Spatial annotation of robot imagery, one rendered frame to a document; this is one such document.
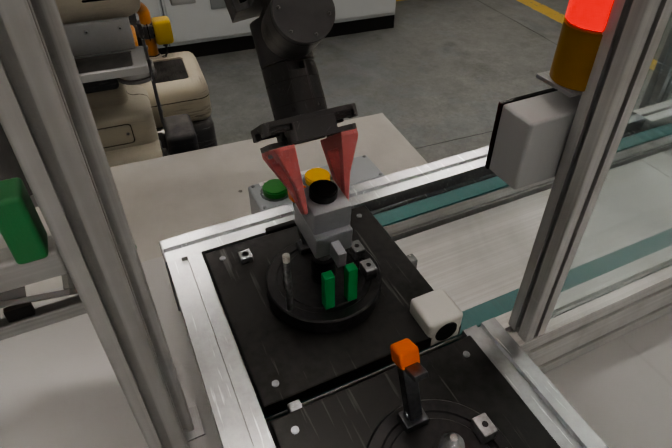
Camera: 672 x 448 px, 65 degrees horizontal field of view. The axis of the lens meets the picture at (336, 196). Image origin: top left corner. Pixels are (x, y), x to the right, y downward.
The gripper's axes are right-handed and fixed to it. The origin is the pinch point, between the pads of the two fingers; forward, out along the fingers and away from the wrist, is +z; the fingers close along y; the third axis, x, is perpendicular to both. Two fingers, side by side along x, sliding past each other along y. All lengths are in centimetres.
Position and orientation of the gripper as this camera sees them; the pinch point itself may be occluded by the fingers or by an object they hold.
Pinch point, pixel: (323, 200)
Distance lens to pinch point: 56.4
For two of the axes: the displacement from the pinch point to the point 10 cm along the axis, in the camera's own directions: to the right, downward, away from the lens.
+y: 9.1, -2.6, 3.3
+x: -3.4, 0.1, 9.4
